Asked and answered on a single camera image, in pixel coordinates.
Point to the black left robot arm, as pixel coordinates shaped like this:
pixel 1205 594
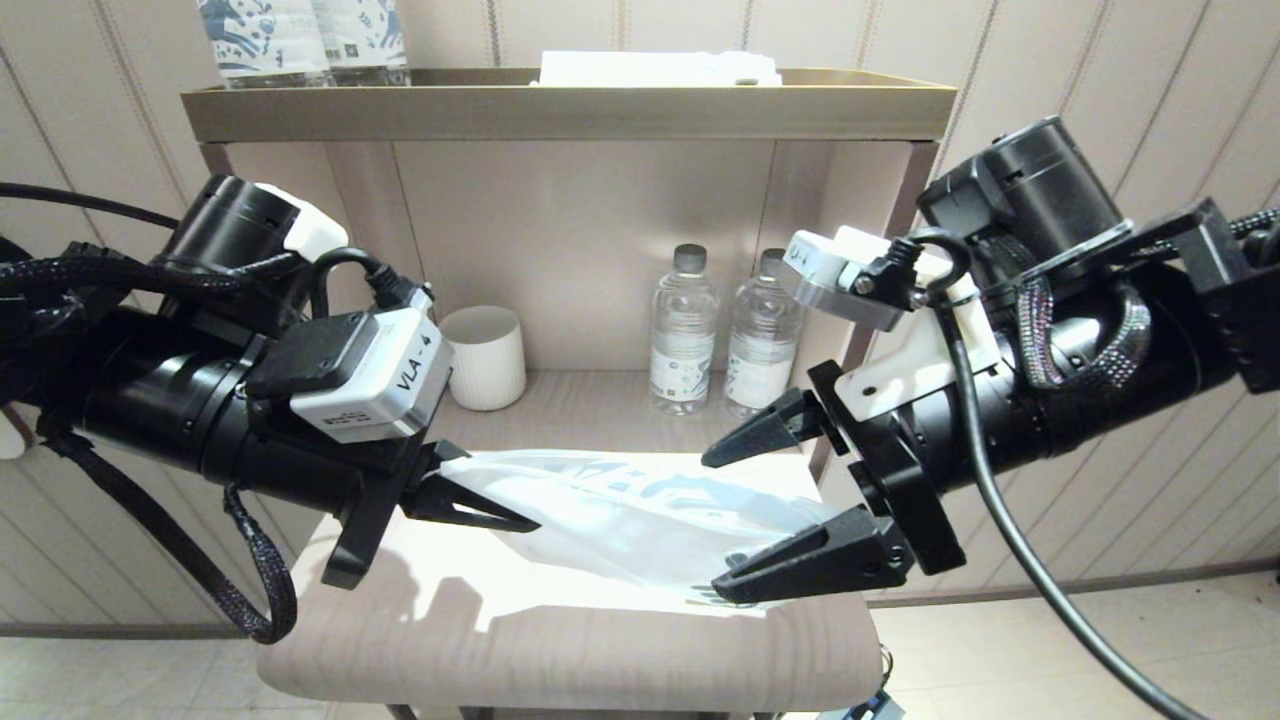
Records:
pixel 150 400

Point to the white blue packet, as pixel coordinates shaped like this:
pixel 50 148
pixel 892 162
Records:
pixel 650 68

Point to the beige wooden shelf unit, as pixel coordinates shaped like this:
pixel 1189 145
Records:
pixel 560 110

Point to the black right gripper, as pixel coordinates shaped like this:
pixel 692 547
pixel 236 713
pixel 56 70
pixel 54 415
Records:
pixel 900 490

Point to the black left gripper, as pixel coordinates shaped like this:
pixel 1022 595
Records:
pixel 375 500

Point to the clear plastic water bottle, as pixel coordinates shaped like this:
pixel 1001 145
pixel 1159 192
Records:
pixel 683 340
pixel 760 345

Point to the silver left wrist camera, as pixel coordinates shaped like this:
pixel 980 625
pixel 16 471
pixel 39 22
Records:
pixel 380 375

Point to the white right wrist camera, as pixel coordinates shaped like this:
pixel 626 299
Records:
pixel 900 360

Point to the blue floor device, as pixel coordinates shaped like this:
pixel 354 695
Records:
pixel 865 708

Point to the white blue-printed plastic bag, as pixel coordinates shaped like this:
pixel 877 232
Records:
pixel 620 520

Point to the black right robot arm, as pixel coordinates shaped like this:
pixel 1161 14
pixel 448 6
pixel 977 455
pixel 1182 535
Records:
pixel 1100 360

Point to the white ribbed mug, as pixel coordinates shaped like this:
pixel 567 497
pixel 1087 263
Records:
pixel 490 355

